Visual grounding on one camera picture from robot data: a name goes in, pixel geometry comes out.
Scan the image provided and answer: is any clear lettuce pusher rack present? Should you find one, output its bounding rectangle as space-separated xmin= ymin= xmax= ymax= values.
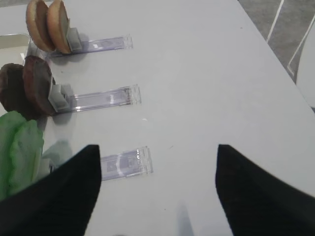
xmin=41 ymin=146 xmax=154 ymax=182

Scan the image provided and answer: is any white rectangular tray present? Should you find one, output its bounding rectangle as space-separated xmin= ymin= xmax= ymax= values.
xmin=0 ymin=33 xmax=30 ymax=67

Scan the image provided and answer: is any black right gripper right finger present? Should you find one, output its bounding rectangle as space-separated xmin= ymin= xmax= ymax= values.
xmin=215 ymin=144 xmax=315 ymax=236

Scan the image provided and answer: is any green lettuce leaf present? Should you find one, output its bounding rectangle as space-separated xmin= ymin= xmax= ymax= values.
xmin=0 ymin=111 xmax=44 ymax=200

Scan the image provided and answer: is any outer brown meat patty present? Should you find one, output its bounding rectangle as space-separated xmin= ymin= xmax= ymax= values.
xmin=23 ymin=55 xmax=56 ymax=116

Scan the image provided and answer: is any clear bun pusher rack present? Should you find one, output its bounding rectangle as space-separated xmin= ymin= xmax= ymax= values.
xmin=40 ymin=28 xmax=133 ymax=59

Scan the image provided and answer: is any inner bun top slice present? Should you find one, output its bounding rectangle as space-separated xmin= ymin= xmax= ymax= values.
xmin=26 ymin=0 xmax=56 ymax=52

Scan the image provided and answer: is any inner brown meat patty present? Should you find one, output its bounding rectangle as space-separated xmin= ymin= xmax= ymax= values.
xmin=0 ymin=63 xmax=40 ymax=120

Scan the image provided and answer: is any brown meat patty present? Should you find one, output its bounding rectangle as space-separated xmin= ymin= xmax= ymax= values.
xmin=23 ymin=55 xmax=56 ymax=116
xmin=0 ymin=63 xmax=40 ymax=120

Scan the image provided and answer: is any bun slice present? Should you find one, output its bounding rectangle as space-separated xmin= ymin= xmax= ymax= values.
xmin=26 ymin=0 xmax=56 ymax=52
xmin=47 ymin=0 xmax=71 ymax=54

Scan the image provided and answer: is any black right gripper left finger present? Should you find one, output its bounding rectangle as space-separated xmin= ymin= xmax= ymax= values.
xmin=0 ymin=145 xmax=102 ymax=236

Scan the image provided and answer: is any outer bun top slice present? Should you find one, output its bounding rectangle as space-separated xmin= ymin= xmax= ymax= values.
xmin=47 ymin=0 xmax=71 ymax=54

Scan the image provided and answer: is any clear patty pusher rack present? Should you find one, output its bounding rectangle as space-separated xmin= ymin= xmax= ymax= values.
xmin=48 ymin=84 xmax=142 ymax=114

